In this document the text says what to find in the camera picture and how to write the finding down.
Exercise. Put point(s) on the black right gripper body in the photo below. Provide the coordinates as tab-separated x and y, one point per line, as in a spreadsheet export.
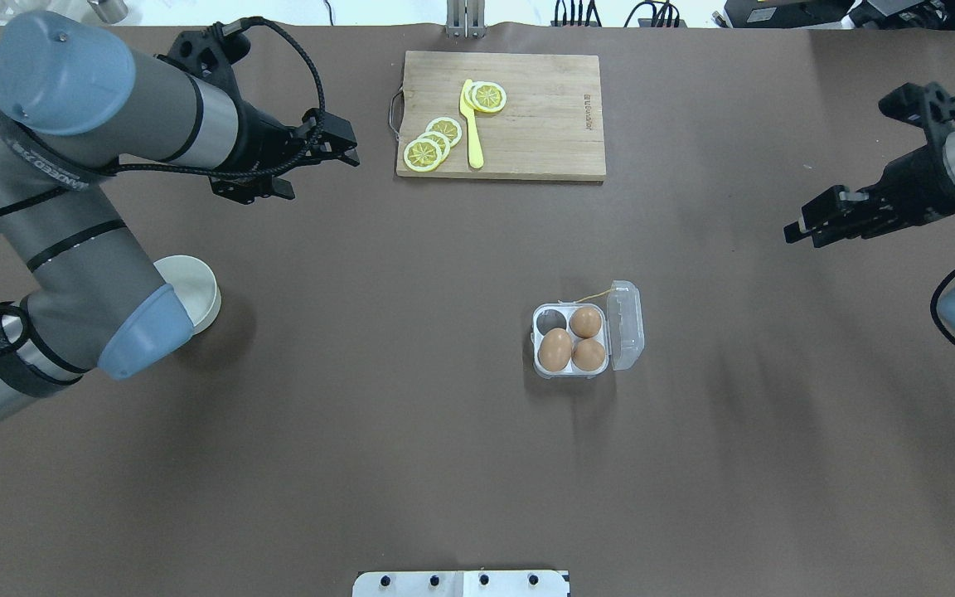
915	180

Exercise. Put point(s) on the aluminium frame post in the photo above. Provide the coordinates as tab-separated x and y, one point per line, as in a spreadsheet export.
465	19

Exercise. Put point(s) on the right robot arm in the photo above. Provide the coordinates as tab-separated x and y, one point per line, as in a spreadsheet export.
940	236

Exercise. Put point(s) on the yellow plastic knife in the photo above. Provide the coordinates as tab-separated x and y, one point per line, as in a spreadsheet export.
474	147

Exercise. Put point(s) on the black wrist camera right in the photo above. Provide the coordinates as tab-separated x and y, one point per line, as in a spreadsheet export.
929	107

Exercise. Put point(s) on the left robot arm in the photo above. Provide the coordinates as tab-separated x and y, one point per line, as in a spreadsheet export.
79	106

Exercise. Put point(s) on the lemon slice middle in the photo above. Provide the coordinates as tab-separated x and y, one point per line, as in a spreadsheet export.
441	141

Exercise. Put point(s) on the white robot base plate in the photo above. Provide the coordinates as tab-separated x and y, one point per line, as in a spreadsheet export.
463	583

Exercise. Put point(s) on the clear plastic egg box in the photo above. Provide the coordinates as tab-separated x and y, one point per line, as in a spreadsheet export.
582	339

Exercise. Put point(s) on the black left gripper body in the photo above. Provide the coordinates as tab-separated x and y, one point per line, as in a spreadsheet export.
259	138

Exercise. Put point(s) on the white bowl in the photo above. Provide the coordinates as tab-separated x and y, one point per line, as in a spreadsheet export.
195	285

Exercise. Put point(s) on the metal cup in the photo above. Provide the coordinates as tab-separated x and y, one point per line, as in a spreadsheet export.
110	11

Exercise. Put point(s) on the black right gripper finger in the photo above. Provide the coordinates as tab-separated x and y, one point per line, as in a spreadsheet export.
835	204
824	229

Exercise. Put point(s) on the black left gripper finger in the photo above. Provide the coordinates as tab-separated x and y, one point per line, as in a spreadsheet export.
321	130
321	154

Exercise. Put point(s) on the lemon slice by knife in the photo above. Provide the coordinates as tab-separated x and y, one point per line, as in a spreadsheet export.
486	96

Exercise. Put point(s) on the wooden cutting board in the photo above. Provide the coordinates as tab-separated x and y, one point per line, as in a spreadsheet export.
550	131

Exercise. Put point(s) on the brown egg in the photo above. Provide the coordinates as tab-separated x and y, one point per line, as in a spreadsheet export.
586	321
556	350
589	355

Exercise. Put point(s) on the lemon slice upper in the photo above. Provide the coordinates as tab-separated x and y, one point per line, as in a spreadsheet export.
448	127

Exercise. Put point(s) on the lemon slice lower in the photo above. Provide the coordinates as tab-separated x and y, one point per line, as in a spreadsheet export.
420	156

